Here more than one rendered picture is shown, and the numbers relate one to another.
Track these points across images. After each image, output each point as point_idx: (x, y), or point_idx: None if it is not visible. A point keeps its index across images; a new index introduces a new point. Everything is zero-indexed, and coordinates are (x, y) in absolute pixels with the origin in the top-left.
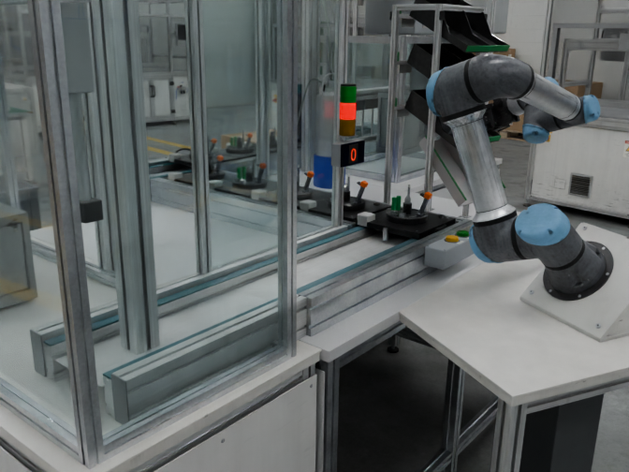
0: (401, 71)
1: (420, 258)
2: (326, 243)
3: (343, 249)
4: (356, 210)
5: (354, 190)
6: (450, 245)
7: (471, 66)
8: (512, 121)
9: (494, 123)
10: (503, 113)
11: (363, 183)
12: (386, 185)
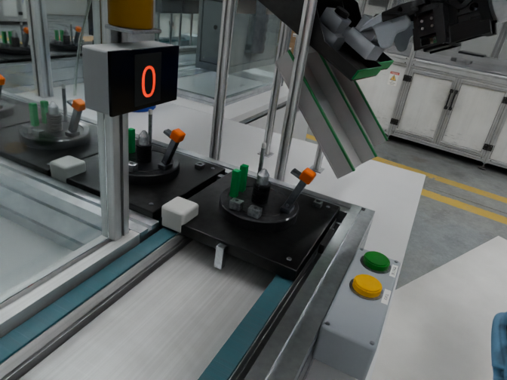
0: None
1: (310, 354)
2: (75, 311)
3: (122, 311)
4: (161, 182)
5: (167, 116)
6: (374, 316)
7: None
8: (487, 33)
9: (446, 35)
10: (464, 16)
11: (176, 134)
12: (214, 130)
